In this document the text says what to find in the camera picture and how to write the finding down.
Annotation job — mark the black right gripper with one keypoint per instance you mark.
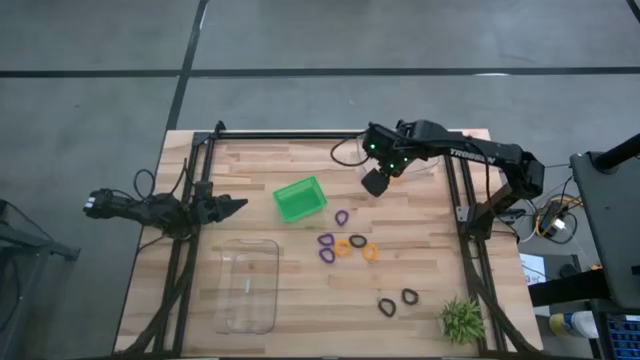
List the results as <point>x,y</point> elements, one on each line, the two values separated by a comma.
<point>376,182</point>

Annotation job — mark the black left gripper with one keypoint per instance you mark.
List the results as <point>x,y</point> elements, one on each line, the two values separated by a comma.
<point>207,210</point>

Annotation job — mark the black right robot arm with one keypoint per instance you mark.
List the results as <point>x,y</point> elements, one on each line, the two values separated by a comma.
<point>480,150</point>

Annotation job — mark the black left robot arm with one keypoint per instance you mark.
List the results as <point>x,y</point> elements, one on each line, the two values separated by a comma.
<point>125,207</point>

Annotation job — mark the green plastic basket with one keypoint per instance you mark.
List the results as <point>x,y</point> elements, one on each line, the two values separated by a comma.
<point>300,200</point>

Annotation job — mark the small green artificial plant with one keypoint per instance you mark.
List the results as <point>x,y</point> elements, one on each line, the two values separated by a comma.
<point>462,320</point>

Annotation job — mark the white paper sheet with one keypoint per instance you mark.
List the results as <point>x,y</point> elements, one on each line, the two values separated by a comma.
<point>531,267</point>

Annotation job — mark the black mesh cart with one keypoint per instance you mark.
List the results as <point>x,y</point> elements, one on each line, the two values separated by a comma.
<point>55,248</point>

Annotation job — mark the white power adapter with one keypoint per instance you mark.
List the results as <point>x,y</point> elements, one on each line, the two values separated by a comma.
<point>559,225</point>

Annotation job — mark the black side desk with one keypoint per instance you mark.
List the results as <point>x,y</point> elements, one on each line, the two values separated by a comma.
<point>570,289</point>

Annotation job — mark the dark grey monitor panel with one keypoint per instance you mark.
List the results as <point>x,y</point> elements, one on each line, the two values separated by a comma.
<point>610,225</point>

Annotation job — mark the white and yellow bottle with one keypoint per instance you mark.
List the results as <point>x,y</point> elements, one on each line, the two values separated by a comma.
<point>575,324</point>

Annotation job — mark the black stand pole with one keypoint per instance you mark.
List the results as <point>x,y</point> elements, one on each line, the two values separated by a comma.
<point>620,152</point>

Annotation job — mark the blue lit screen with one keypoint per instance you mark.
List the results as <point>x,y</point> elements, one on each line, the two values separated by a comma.
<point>622,337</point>

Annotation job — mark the black aluminium table frame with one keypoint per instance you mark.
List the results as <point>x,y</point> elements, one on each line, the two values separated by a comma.
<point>325,135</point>

